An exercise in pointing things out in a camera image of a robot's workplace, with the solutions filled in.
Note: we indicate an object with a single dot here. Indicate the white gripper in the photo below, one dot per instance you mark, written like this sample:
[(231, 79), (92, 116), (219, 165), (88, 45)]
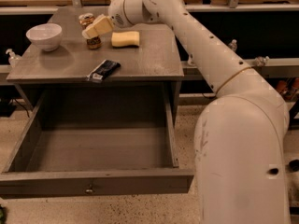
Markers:
[(116, 13)]

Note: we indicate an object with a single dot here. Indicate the orange soda can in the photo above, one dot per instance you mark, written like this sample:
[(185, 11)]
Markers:
[(92, 38)]

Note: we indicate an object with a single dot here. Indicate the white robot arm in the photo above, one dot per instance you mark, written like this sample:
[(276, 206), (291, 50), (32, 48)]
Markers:
[(238, 139)]

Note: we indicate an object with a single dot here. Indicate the open grey top drawer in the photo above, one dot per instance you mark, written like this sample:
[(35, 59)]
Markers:
[(96, 142)]

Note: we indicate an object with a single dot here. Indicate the yellow sponge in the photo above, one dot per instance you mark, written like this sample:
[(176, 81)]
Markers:
[(125, 39)]

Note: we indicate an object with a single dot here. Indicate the white bowl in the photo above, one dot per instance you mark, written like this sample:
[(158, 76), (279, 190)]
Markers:
[(47, 36)]

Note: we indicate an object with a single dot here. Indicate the grey cabinet desk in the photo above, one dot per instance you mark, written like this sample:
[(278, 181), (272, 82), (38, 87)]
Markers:
[(156, 59)]

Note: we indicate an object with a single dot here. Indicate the clear pump sanitizer bottle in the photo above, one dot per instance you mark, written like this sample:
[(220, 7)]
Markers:
[(12, 57)]

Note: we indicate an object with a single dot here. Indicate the clear plastic water bottle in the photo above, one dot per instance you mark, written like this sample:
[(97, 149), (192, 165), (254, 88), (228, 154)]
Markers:
[(233, 45)]

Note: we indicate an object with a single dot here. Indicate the crumpled clear wrapper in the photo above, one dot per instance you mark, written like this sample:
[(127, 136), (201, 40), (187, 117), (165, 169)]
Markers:
[(261, 61)]

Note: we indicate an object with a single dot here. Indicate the orange bottles under bench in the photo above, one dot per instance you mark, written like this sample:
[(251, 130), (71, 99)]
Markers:
[(288, 88)]

